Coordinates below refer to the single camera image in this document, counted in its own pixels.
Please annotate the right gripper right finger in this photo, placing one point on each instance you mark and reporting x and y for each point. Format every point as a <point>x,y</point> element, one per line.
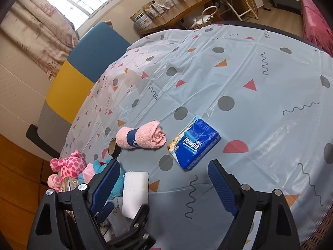
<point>226,186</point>

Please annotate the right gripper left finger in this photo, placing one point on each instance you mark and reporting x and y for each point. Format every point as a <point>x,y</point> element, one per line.
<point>101,186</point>

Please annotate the blue Tempo tissue pack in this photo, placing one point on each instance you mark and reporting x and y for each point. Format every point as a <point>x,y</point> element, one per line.
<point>193,143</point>

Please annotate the small blue plush bear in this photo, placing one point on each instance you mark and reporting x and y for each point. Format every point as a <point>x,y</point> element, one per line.
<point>91,170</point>

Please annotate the gold ornate tissue box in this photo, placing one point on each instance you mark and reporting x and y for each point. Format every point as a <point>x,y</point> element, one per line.
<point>69,184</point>

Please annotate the pink spotted plush toy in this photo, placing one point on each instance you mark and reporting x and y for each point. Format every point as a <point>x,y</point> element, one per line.
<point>70,166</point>

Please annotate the small tape roll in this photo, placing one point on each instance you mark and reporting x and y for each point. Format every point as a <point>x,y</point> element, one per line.
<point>113,149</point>

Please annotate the pink rolled towel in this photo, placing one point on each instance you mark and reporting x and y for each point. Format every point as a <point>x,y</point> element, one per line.
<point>147,136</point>

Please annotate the patterned light blue tablecloth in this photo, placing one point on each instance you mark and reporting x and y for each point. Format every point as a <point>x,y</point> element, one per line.
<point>268,96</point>

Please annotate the multicolour fabric chair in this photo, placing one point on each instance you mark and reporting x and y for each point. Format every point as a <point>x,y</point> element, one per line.
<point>98,48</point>

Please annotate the beige patterned curtain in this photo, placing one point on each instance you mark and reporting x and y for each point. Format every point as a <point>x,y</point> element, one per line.
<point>42,32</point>

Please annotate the white tin can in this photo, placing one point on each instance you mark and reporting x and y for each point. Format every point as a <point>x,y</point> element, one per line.
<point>141,19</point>

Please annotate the wooden side table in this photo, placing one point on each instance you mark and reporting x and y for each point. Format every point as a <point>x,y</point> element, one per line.
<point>171,17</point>

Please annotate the pink bed cover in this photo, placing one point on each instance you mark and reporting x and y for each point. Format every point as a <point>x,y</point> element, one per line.
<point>315,27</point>

